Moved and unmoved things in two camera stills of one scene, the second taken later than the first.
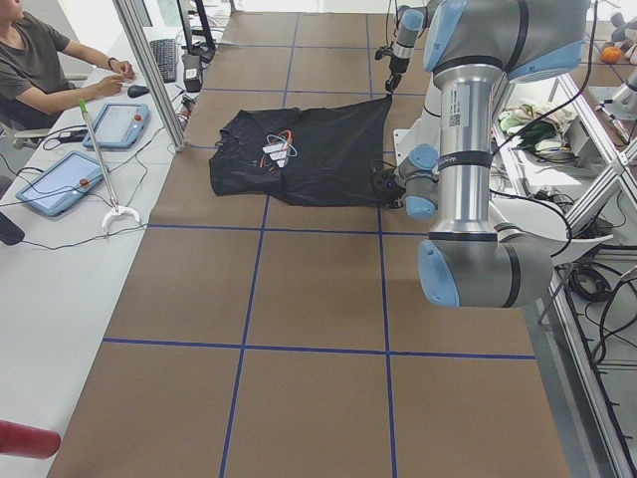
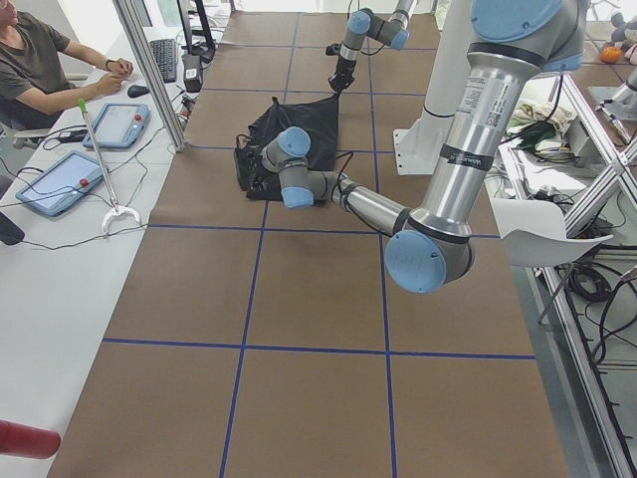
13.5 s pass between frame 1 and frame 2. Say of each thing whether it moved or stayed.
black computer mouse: stayed
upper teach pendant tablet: stayed
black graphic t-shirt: moved
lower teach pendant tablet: stayed
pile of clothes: stayed
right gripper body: moved
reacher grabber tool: stayed
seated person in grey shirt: stayed
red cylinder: stayed
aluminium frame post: stayed
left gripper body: moved
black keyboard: stayed
